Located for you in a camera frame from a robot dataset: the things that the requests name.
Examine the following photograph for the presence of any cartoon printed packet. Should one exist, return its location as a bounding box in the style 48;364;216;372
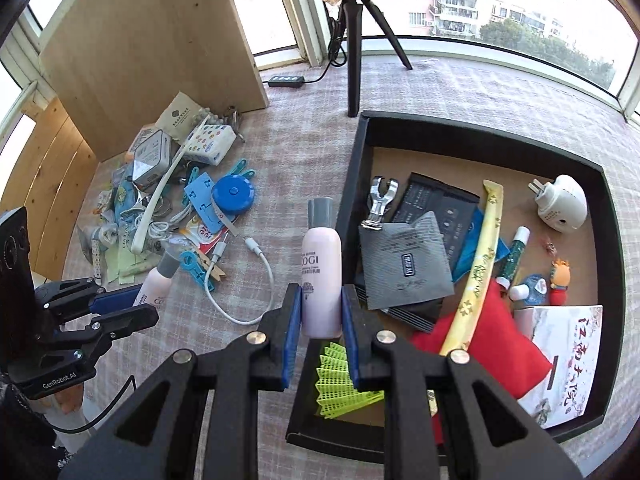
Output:
107;185;146;221

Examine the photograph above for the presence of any black tripod stand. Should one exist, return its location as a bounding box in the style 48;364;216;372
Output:
330;0;414;118

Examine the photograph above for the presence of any checkered tablecloth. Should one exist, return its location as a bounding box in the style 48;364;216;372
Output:
30;55;640;480

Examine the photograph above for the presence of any black power cable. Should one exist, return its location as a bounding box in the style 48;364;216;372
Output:
302;0;348;85

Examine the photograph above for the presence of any black printed packet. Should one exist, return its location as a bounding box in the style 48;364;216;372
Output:
390;172;480;271

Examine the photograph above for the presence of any beige paper packet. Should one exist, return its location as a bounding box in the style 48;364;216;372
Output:
154;91;211;141

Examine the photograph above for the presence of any white window frame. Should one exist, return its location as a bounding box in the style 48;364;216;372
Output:
0;0;640;126

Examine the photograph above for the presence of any light wooden board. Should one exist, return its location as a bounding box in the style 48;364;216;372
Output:
39;0;271;163

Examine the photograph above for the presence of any long yellow stick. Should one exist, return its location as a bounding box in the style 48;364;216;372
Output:
439;179;505;356

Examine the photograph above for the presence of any white charging cable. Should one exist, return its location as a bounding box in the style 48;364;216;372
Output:
204;234;276;325

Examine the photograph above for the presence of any person's left hand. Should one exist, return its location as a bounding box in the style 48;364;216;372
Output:
54;382;85;415

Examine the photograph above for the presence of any yellow-green folding fan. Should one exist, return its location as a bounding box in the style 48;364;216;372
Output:
315;341;386;420

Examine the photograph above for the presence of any silver metal clipper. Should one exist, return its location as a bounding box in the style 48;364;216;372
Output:
359;175;399;233

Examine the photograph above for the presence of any white dotted tissue pack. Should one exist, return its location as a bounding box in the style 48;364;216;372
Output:
182;121;237;167

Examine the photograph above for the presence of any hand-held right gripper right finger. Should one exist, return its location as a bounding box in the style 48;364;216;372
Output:
341;284;586;480

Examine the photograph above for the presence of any blue clothespin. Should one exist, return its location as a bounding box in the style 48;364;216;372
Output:
179;251;217;293
220;159;257;181

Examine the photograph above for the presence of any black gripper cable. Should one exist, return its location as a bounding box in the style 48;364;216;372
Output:
47;374;137;433

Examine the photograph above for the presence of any pink lotion bottle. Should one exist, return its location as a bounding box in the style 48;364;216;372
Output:
299;197;345;338
132;250;182;333

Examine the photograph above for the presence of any blue tape measure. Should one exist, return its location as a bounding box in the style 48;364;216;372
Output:
211;175;257;236

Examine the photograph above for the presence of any person's left forearm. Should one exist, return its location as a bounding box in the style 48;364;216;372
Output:
0;380;66;480

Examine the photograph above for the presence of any red cloth pouch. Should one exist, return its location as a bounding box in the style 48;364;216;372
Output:
410;280;553;446

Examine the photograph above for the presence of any small blue white packet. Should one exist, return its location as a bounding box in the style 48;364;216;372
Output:
510;272;551;307

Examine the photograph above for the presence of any black tray container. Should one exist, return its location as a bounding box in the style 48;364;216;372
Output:
285;110;626;453

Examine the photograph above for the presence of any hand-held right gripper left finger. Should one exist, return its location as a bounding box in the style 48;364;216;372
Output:
57;282;306;480

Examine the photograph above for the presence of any metal binder clip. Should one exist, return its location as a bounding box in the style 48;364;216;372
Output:
220;105;247;145

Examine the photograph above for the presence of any long white plastic stick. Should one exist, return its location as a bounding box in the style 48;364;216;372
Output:
131;114;212;256

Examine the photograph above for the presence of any grey tin box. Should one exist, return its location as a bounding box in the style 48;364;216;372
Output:
125;127;173;192

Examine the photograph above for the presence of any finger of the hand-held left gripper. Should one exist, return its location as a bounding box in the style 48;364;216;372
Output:
35;277;146;328
52;304;160;361

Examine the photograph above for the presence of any white patterned strap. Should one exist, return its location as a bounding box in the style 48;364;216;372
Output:
80;225;118;286

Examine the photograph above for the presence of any white plug-in device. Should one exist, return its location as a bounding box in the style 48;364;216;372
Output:
527;174;588;233

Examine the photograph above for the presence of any green white glue stick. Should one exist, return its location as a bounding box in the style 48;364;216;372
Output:
496;226;531;288

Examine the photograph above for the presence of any wooden clothespin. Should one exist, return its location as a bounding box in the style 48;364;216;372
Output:
202;255;227;283

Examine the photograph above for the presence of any pale green paper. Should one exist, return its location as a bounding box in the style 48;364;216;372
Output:
107;240;161;286

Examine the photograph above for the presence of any coiled white cable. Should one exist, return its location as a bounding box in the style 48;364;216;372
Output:
140;217;173;253

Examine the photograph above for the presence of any blue card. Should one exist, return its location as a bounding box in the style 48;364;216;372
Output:
184;170;226;233

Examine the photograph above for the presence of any white printed booklet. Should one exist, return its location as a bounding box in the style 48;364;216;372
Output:
512;304;604;430

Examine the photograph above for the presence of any red white sachet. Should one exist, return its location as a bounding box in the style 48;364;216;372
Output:
179;212;232;256

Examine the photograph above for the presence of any grey foil packet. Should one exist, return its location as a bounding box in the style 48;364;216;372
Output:
358;211;456;311

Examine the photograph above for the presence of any orange cartoon figure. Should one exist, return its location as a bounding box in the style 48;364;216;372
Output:
549;258;572;307

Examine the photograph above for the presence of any wooden slat panel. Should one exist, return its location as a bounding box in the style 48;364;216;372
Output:
0;96;99;283

